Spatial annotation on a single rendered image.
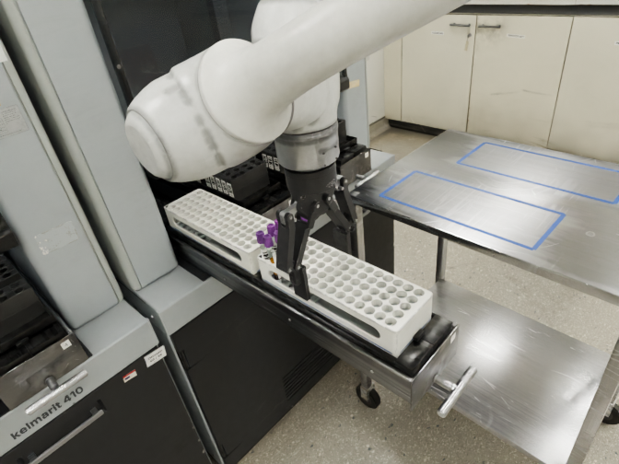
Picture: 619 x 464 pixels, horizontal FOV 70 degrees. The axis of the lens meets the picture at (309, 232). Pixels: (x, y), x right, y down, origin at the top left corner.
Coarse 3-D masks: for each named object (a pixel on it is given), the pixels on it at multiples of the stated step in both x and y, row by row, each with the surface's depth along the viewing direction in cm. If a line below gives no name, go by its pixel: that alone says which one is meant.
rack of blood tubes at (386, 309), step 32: (320, 256) 78; (352, 256) 75; (288, 288) 76; (320, 288) 71; (352, 288) 69; (384, 288) 68; (416, 288) 67; (352, 320) 71; (384, 320) 62; (416, 320) 64
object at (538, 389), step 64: (384, 192) 100; (448, 192) 97; (512, 192) 94; (576, 192) 91; (512, 256) 77; (576, 256) 76; (512, 320) 135; (512, 384) 117; (576, 384) 115; (576, 448) 88
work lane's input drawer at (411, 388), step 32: (192, 256) 95; (256, 288) 80; (288, 320) 77; (320, 320) 72; (448, 320) 67; (352, 352) 67; (384, 352) 64; (416, 352) 63; (448, 352) 68; (384, 384) 66; (416, 384) 62; (448, 384) 66
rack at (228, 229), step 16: (192, 192) 101; (208, 192) 100; (176, 208) 97; (192, 208) 95; (208, 208) 95; (224, 208) 94; (240, 208) 93; (176, 224) 98; (192, 224) 91; (208, 224) 90; (224, 224) 89; (240, 224) 88; (256, 224) 87; (208, 240) 94; (224, 240) 84; (240, 240) 83; (256, 240) 83; (224, 256) 87; (240, 256) 82; (256, 256) 81; (256, 272) 82
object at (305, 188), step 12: (324, 168) 61; (288, 180) 62; (300, 180) 61; (312, 180) 61; (324, 180) 61; (336, 180) 64; (300, 192) 62; (312, 192) 62; (324, 192) 66; (300, 204) 63; (324, 204) 67
